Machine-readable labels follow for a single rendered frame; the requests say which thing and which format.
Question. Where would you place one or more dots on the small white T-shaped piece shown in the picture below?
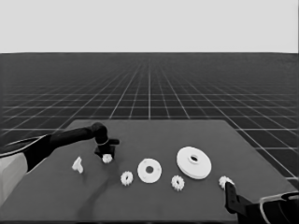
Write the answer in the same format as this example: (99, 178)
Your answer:
(78, 165)

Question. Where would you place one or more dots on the white round carrier wide hole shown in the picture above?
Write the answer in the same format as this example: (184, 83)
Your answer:
(143, 171)

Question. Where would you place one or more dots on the large thick white disc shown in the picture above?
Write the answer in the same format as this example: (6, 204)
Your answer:
(186, 165)

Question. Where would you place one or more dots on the small white toothed gear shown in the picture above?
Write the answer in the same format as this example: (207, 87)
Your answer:
(105, 159)
(221, 181)
(174, 184)
(123, 179)

